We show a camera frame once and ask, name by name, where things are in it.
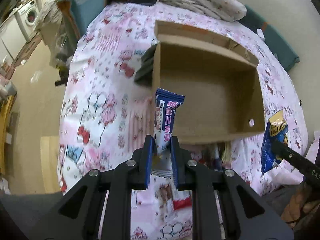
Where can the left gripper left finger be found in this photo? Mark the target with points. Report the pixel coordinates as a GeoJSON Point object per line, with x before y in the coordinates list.
{"type": "Point", "coordinates": [133, 174]}

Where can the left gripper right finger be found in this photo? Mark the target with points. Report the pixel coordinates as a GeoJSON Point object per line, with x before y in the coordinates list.
{"type": "Point", "coordinates": [189, 175]}

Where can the teal cushion on right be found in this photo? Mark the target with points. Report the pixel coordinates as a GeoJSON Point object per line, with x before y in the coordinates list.
{"type": "Point", "coordinates": [279, 47]}

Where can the dark cloth beside box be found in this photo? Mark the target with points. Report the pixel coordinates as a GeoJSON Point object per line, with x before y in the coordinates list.
{"type": "Point", "coordinates": [143, 76]}

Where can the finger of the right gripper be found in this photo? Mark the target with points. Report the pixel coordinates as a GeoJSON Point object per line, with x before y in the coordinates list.
{"type": "Point", "coordinates": [303, 165]}

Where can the person's right hand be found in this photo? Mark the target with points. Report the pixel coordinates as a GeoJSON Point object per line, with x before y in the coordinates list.
{"type": "Point", "coordinates": [302, 207]}

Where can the blue white snack bar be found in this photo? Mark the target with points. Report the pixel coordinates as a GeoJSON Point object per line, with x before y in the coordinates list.
{"type": "Point", "coordinates": [165, 109]}

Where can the brown cardboard box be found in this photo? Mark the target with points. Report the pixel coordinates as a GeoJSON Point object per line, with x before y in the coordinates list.
{"type": "Point", "coordinates": [218, 78]}

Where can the blue yellow snack bag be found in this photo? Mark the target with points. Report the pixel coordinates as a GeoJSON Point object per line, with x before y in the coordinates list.
{"type": "Point", "coordinates": [276, 130]}

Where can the pink cartoon bed sheet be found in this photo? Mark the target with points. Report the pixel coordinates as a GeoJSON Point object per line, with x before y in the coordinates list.
{"type": "Point", "coordinates": [105, 115]}

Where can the white washing machine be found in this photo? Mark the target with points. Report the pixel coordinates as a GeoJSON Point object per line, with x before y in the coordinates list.
{"type": "Point", "coordinates": [26, 17]}

